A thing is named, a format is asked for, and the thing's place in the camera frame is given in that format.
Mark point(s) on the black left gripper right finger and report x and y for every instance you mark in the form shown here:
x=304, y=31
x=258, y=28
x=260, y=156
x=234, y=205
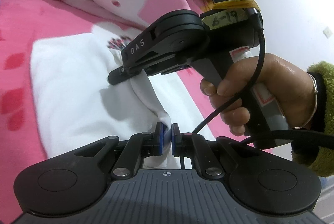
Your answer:
x=181, y=142

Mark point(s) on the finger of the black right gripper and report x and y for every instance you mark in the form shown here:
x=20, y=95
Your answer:
x=123, y=73

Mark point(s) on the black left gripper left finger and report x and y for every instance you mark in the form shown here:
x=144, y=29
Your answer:
x=153, y=142

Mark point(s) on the white sweatshirt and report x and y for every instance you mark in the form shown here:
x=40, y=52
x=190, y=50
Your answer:
x=75, y=105

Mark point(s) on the green fleece sleeve forearm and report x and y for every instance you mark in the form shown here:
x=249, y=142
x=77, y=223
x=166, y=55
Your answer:
x=318, y=159

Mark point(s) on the person's right hand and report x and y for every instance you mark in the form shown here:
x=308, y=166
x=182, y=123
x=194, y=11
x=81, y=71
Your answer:
x=292, y=87

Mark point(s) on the pink floral fleece blanket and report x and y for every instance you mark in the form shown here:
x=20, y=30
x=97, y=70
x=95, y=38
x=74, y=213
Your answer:
x=23, y=22

